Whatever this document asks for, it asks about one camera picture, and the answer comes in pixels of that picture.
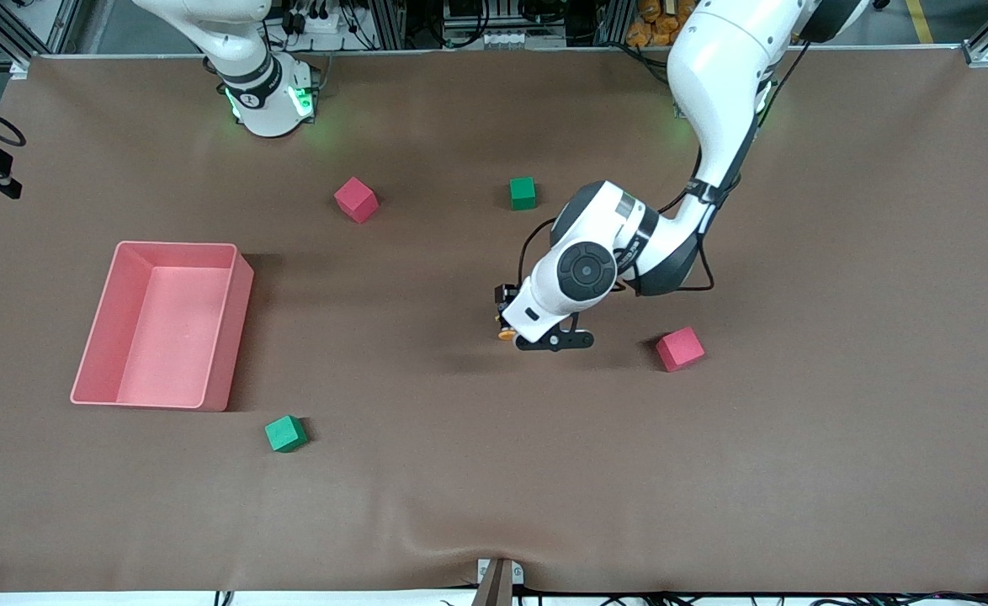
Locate brown table cover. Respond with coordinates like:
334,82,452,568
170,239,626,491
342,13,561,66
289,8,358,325
0,46,988,594

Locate pink foam cube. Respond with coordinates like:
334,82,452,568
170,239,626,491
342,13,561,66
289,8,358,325
333,176,380,225
656,326,706,373

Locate pink plastic bin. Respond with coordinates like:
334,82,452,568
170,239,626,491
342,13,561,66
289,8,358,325
70,241,255,412

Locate orange snack bags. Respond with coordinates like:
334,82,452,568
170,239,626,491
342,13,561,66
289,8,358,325
625,0,690,49

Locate white power strip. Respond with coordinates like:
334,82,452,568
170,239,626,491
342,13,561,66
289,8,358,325
290,7,342,36

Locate yellow floor tape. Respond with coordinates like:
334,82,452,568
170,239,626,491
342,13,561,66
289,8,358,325
905,0,938,45

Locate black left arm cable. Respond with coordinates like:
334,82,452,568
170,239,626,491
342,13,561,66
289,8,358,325
519,38,811,293

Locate metal clamp bracket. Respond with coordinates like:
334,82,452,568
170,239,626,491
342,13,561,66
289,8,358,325
476,558,525,587

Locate aluminium extrusion post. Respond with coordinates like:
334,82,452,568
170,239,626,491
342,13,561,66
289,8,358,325
597,0,629,47
372,0,406,49

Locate brown angled post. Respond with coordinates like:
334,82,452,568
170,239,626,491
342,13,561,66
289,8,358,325
470,559,514,606

